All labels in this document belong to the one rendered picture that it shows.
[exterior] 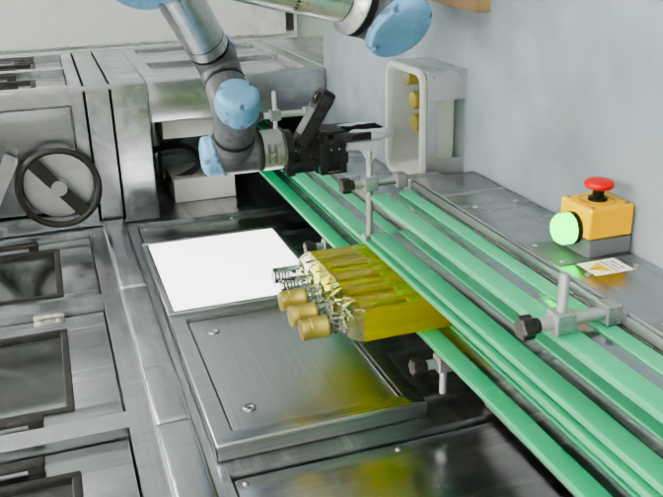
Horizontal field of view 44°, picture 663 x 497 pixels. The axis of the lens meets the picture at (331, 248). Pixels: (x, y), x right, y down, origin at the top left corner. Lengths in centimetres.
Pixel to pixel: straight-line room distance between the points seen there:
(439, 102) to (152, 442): 78
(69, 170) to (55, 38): 276
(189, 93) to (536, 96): 112
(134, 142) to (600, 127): 134
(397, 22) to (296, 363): 60
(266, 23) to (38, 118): 304
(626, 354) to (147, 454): 71
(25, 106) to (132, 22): 281
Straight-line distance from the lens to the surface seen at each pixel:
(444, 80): 153
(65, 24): 493
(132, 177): 224
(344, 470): 124
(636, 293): 106
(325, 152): 153
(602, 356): 94
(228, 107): 139
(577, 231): 114
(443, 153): 156
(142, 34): 497
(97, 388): 152
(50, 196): 224
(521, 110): 139
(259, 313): 163
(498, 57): 145
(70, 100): 219
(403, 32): 133
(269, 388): 137
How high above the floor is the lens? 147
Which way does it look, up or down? 17 degrees down
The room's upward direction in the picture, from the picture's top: 98 degrees counter-clockwise
